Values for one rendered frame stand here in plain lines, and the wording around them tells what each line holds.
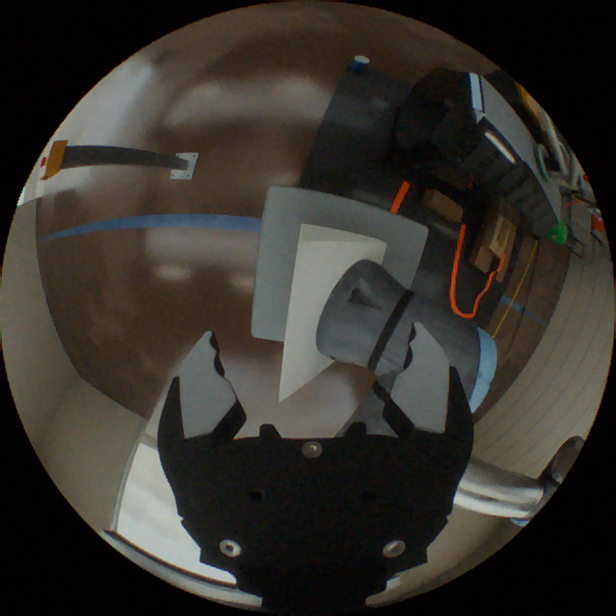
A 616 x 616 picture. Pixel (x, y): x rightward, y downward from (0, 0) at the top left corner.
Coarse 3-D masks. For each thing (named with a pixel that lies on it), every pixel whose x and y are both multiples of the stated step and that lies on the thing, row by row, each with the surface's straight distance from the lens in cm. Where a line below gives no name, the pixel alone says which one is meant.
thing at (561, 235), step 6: (552, 228) 283; (558, 228) 283; (564, 228) 291; (546, 234) 293; (552, 234) 283; (558, 234) 281; (564, 234) 288; (552, 240) 295; (558, 240) 288; (564, 240) 286; (576, 240) 303; (564, 246) 292; (582, 252) 294
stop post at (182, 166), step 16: (64, 144) 91; (48, 160) 89; (64, 160) 93; (80, 160) 96; (96, 160) 100; (112, 160) 105; (128, 160) 112; (144, 160) 120; (160, 160) 130; (176, 160) 143; (192, 160) 154; (176, 176) 159
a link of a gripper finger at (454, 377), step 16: (448, 400) 9; (464, 400) 9; (448, 416) 8; (464, 416) 9; (416, 432) 8; (448, 432) 8; (464, 432) 8; (432, 448) 8; (448, 448) 8; (464, 448) 8; (448, 464) 8; (464, 464) 8; (448, 480) 7; (368, 496) 7; (448, 496) 7; (448, 512) 7
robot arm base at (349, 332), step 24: (360, 264) 31; (336, 288) 28; (360, 288) 29; (384, 288) 29; (336, 312) 27; (360, 312) 27; (384, 312) 28; (336, 336) 28; (360, 336) 28; (384, 336) 27; (360, 360) 31
